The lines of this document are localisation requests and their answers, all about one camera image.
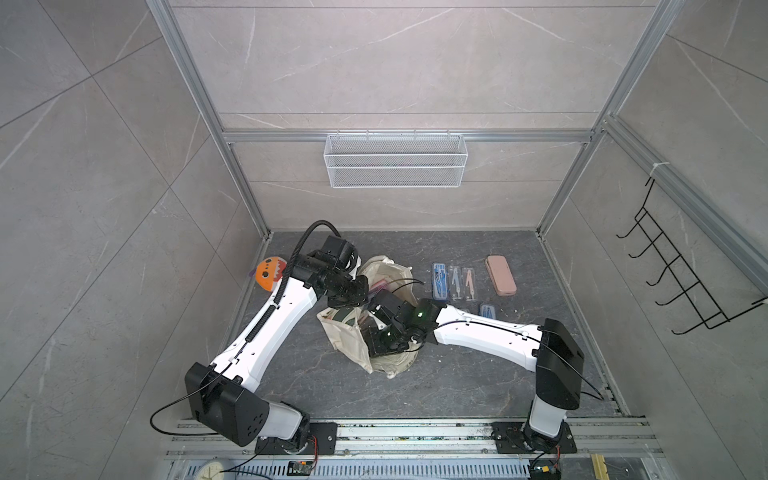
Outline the floral canvas tote bag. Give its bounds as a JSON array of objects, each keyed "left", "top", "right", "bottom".
[{"left": 317, "top": 255, "right": 418, "bottom": 379}]

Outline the blue box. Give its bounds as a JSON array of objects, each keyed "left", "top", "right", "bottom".
[{"left": 479, "top": 303, "right": 497, "bottom": 319}]

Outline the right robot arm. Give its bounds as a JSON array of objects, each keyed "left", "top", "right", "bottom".
[{"left": 366, "top": 291, "right": 587, "bottom": 441}]

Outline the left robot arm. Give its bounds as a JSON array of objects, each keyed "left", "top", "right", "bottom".
[{"left": 183, "top": 220, "right": 369, "bottom": 453}]

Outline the orange shark plush toy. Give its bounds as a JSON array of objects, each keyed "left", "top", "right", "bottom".
[{"left": 252, "top": 256, "right": 287, "bottom": 292}]

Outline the pink glasses case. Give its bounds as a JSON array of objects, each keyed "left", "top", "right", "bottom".
[{"left": 485, "top": 255, "right": 517, "bottom": 297}]

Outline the white round clock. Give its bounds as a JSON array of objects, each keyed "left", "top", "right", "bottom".
[{"left": 194, "top": 460, "right": 229, "bottom": 480}]

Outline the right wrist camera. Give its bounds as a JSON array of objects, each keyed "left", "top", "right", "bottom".
[{"left": 367, "top": 290, "right": 413, "bottom": 325}]

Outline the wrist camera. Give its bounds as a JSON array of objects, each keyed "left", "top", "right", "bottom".
[
  {"left": 319, "top": 235, "right": 359, "bottom": 272},
  {"left": 367, "top": 290, "right": 413, "bottom": 325}
]

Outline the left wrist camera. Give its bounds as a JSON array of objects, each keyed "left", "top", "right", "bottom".
[{"left": 319, "top": 235, "right": 359, "bottom": 272}]

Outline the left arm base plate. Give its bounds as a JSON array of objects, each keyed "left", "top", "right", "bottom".
[{"left": 255, "top": 422, "right": 338, "bottom": 455}]

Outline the white wire mesh basket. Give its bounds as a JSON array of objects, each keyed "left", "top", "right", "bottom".
[{"left": 323, "top": 133, "right": 469, "bottom": 189}]

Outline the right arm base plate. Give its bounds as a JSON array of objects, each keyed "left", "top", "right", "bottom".
[{"left": 491, "top": 421, "right": 577, "bottom": 454}]

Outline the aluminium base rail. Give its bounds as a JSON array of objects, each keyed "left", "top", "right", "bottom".
[{"left": 161, "top": 418, "right": 664, "bottom": 462}]

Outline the black wire hook rack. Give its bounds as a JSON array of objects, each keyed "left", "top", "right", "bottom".
[{"left": 615, "top": 179, "right": 767, "bottom": 336}]

